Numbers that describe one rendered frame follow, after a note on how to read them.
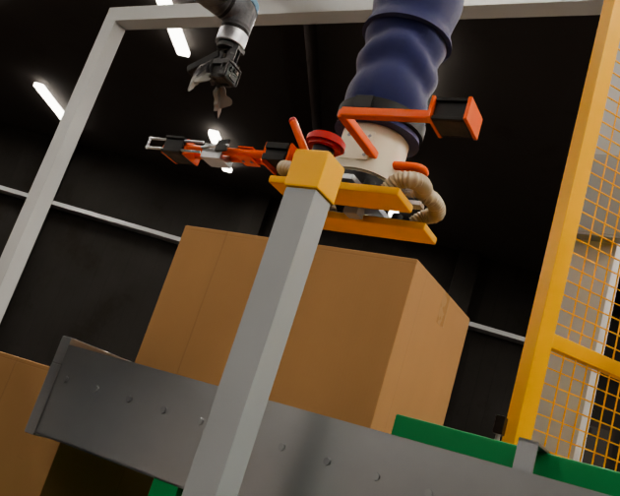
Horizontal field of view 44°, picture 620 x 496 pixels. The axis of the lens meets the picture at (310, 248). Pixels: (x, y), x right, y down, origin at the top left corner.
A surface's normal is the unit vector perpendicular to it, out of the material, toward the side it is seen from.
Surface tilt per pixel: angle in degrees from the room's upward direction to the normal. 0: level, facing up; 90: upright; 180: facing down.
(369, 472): 90
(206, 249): 90
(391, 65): 74
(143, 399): 90
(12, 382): 90
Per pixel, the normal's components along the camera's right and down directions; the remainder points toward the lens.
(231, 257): -0.44, -0.37
